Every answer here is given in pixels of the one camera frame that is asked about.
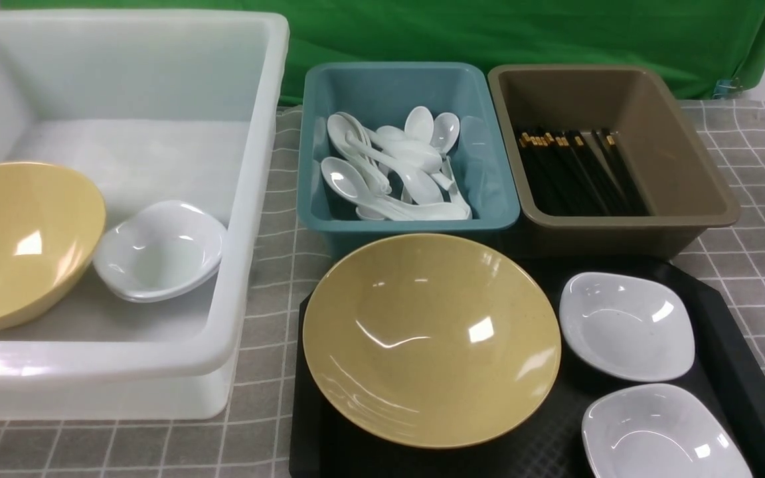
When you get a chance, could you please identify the blue binder clip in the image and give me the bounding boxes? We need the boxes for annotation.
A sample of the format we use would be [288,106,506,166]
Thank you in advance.
[712,78,744,100]

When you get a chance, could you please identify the green backdrop cloth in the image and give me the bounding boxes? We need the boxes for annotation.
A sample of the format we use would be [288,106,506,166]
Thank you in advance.
[1,1,765,104]

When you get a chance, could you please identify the teal plastic bin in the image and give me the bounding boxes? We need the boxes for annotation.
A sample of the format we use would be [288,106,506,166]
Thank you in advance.
[297,62,521,260]

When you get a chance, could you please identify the white ceramic soup spoon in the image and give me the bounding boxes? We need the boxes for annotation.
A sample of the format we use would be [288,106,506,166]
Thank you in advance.
[321,157,413,221]

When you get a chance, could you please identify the black chopsticks in bin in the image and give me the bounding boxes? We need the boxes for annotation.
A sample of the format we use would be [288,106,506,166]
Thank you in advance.
[516,127,651,217]

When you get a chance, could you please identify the pile of white spoons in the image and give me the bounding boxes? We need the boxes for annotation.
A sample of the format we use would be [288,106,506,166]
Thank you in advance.
[325,112,473,221]

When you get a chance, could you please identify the yellow noodle bowl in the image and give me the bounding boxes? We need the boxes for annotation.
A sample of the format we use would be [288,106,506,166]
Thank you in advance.
[301,234,562,449]

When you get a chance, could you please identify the black serving tray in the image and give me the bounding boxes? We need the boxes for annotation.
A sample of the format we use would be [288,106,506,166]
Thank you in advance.
[288,256,765,477]

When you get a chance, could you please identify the grey checked tablecloth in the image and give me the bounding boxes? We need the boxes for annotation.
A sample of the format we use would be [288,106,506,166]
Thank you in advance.
[0,100,765,477]

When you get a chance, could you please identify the brown plastic bin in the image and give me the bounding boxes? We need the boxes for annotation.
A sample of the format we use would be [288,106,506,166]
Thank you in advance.
[488,64,740,260]

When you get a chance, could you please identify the white dish in tub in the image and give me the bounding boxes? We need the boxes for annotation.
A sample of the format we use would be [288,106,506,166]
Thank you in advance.
[93,200,228,303]

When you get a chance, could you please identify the white square dish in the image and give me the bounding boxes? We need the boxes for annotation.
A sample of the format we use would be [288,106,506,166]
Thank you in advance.
[582,383,753,477]
[558,272,695,383]

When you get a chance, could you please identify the yellow bowl in tub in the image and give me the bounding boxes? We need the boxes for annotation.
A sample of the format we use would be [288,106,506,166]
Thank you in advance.
[0,161,107,330]

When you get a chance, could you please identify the large white plastic tub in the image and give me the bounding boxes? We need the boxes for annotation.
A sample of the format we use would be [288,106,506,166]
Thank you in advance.
[0,9,289,422]

